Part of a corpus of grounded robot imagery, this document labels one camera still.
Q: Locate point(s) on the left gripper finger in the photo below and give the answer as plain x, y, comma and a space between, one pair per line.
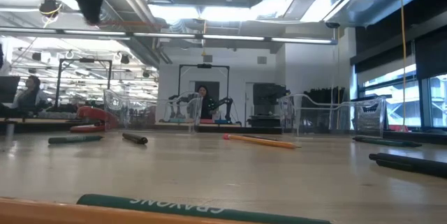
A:
91, 7

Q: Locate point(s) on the dark green pen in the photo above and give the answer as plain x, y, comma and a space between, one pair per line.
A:
73, 139

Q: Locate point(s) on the black crayon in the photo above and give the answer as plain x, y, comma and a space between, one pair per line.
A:
135, 138

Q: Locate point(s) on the orange pencil pink eraser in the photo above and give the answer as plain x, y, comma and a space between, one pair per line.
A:
52, 213
262, 141

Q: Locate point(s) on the clear plastic bin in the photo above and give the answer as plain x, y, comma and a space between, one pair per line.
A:
115, 105
370, 116

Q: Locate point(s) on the red stapler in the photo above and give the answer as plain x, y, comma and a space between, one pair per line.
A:
94, 114

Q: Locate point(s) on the person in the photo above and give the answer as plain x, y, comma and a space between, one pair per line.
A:
29, 95
206, 103

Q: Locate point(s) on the black computer monitor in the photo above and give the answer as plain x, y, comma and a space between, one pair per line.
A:
8, 89

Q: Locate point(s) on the long white light bar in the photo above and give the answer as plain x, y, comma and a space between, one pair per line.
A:
227, 37

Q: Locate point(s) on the black cabinet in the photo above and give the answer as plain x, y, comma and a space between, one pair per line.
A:
267, 95

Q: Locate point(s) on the black pen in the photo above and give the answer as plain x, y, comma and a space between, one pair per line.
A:
405, 167
401, 158

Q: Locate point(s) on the black gantry frame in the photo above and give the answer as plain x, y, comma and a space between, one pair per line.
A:
204, 66
86, 60

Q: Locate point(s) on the grey wall vent grille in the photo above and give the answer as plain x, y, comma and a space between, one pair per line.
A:
207, 58
262, 60

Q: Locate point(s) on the black dome security camera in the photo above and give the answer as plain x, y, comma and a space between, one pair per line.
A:
332, 25

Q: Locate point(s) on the silver rectangular air duct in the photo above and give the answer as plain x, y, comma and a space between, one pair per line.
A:
377, 7

